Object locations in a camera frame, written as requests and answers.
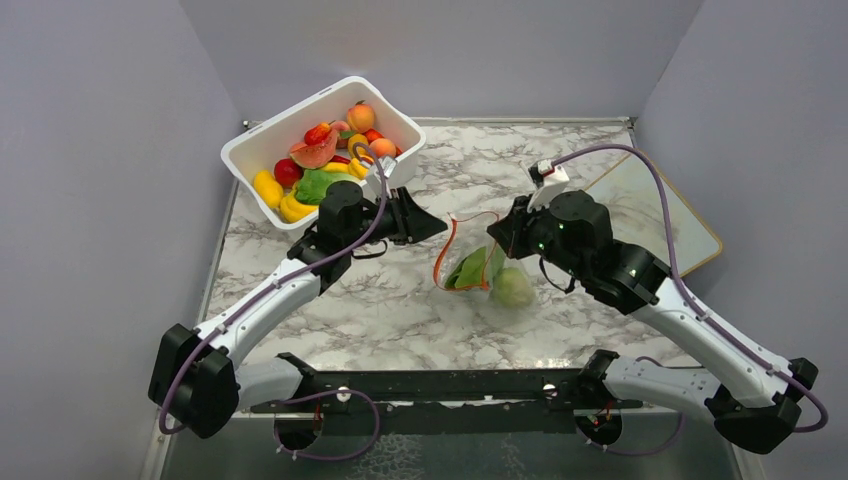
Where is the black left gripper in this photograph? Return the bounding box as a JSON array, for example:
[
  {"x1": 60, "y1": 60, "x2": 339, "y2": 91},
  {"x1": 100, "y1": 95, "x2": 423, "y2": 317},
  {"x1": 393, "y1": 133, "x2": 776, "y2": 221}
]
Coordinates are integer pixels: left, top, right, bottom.
[{"x1": 344, "y1": 187, "x2": 448, "y2": 251}]

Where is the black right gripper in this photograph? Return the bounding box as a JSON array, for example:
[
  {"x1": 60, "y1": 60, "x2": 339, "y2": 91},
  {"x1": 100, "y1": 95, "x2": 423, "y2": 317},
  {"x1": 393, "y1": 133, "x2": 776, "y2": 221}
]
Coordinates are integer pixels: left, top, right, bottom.
[{"x1": 489, "y1": 192, "x2": 587, "y2": 281}]

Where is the green leafy vegetable toy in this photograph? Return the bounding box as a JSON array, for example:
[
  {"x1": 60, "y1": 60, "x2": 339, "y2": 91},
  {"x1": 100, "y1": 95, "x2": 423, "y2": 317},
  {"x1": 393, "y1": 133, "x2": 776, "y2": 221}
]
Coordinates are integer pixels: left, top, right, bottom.
[{"x1": 443, "y1": 245, "x2": 506, "y2": 291}]

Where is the clear zip bag orange zipper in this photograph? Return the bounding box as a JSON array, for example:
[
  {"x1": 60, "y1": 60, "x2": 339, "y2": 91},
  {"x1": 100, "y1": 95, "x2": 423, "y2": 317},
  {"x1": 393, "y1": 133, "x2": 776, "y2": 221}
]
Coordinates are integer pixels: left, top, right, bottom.
[{"x1": 432, "y1": 211, "x2": 536, "y2": 309}]

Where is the green cabbage toy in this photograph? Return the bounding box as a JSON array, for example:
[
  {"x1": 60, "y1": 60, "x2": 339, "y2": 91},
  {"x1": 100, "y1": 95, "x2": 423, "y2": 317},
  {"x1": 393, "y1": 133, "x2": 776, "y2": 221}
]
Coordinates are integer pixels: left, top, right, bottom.
[{"x1": 490, "y1": 267, "x2": 535, "y2": 308}]

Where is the watermelon slice toy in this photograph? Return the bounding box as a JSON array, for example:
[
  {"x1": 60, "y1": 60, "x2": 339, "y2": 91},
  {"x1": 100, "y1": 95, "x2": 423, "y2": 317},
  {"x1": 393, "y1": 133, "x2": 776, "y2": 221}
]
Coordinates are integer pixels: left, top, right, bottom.
[{"x1": 289, "y1": 130, "x2": 339, "y2": 169}]

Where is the red apple toy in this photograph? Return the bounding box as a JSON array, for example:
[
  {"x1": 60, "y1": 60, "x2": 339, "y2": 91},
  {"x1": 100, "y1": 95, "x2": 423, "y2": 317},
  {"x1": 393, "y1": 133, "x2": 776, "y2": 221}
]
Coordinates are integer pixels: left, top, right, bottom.
[{"x1": 273, "y1": 158, "x2": 304, "y2": 189}]

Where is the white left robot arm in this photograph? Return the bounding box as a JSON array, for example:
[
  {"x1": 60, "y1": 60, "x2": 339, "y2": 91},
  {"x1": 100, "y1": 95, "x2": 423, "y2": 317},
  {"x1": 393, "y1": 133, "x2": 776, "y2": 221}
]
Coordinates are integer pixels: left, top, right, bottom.
[{"x1": 148, "y1": 181, "x2": 447, "y2": 439}]

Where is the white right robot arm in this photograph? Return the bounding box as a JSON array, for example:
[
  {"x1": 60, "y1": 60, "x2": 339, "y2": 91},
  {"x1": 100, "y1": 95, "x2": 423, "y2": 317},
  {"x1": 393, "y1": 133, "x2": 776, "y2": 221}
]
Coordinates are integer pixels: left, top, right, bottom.
[{"x1": 487, "y1": 191, "x2": 818, "y2": 454}]

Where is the yellow bell pepper toy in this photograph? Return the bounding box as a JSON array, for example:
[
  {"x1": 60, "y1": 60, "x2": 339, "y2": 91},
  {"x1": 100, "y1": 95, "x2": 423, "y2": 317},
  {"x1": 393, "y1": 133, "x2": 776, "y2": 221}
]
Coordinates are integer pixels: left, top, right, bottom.
[{"x1": 348, "y1": 159, "x2": 368, "y2": 180}]

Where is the peach toy right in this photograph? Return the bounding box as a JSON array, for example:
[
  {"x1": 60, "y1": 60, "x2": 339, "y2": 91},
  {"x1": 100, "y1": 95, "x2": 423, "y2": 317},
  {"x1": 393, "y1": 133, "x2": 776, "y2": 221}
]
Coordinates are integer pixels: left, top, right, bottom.
[{"x1": 369, "y1": 138, "x2": 398, "y2": 159}]

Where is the peach toy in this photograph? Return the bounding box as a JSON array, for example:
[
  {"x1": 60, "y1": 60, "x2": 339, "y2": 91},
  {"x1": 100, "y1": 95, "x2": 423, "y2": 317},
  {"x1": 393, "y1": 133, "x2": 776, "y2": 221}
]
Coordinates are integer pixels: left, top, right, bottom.
[
  {"x1": 369, "y1": 138, "x2": 398, "y2": 159},
  {"x1": 346, "y1": 101, "x2": 376, "y2": 133}
]

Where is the small yellow mango toy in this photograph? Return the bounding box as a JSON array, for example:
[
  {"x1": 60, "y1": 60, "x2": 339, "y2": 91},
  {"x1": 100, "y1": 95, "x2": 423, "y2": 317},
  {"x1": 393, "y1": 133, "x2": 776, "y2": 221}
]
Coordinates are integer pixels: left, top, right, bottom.
[{"x1": 347, "y1": 133, "x2": 369, "y2": 158}]

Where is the light green lettuce toy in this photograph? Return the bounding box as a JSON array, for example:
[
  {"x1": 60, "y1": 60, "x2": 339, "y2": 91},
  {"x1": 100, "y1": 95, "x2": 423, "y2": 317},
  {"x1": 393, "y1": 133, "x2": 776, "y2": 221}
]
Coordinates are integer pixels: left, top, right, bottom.
[{"x1": 294, "y1": 170, "x2": 359, "y2": 205}]

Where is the peach toy at back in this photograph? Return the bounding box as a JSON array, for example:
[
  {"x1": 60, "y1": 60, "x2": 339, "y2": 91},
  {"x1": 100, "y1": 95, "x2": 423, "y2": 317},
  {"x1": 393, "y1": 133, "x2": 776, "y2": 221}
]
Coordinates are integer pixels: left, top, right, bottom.
[{"x1": 346, "y1": 101, "x2": 376, "y2": 133}]

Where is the curved yellow banana toy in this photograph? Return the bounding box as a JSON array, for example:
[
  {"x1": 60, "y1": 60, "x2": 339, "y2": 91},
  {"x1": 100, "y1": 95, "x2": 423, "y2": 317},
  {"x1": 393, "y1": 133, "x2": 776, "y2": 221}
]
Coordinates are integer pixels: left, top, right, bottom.
[{"x1": 279, "y1": 191, "x2": 318, "y2": 223}]

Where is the wood framed white board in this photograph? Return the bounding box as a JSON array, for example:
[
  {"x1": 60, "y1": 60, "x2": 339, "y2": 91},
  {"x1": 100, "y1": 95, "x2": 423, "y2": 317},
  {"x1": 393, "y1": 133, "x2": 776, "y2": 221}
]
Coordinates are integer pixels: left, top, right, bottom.
[{"x1": 586, "y1": 154, "x2": 723, "y2": 276}]

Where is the white plastic bin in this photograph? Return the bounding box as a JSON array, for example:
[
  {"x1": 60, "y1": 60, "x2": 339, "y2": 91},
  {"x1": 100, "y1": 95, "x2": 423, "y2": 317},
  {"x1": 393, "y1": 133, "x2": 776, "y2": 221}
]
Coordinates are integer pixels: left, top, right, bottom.
[{"x1": 221, "y1": 76, "x2": 426, "y2": 235}]

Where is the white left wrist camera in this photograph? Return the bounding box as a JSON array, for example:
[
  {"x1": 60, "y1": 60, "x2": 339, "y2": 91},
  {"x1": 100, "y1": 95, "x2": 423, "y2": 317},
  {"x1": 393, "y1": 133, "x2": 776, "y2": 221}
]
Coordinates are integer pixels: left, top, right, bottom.
[{"x1": 365, "y1": 156, "x2": 397, "y2": 199}]

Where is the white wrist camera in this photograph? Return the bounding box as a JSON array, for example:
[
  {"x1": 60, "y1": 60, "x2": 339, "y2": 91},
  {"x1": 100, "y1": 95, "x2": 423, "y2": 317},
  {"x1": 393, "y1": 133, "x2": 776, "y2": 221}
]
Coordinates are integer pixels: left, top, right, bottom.
[
  {"x1": 365, "y1": 156, "x2": 397, "y2": 199},
  {"x1": 527, "y1": 160, "x2": 570, "y2": 212}
]

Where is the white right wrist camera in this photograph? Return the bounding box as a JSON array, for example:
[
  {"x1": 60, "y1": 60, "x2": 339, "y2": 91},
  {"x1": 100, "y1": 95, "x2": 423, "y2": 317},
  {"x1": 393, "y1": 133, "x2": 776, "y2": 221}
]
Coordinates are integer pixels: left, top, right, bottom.
[{"x1": 527, "y1": 160, "x2": 570, "y2": 212}]

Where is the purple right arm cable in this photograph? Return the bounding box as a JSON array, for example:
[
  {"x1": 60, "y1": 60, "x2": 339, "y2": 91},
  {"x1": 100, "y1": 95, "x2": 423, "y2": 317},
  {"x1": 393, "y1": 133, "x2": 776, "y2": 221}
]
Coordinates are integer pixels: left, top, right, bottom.
[{"x1": 549, "y1": 143, "x2": 829, "y2": 435}]

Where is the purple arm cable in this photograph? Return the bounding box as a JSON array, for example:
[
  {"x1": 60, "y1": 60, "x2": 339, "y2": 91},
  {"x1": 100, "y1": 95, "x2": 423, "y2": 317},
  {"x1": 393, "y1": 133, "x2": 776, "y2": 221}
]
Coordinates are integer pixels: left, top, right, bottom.
[
  {"x1": 156, "y1": 141, "x2": 392, "y2": 437},
  {"x1": 549, "y1": 143, "x2": 829, "y2": 435}
]

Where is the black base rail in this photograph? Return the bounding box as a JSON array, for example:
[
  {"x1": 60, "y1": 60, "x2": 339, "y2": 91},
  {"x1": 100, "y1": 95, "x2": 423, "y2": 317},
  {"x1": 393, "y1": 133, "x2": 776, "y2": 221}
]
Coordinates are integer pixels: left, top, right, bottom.
[{"x1": 248, "y1": 368, "x2": 642, "y2": 436}]

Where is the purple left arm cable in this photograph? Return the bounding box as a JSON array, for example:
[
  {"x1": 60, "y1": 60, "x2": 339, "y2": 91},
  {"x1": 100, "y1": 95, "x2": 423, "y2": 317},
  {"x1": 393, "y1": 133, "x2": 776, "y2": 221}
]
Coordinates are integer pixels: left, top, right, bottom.
[{"x1": 156, "y1": 141, "x2": 392, "y2": 437}]

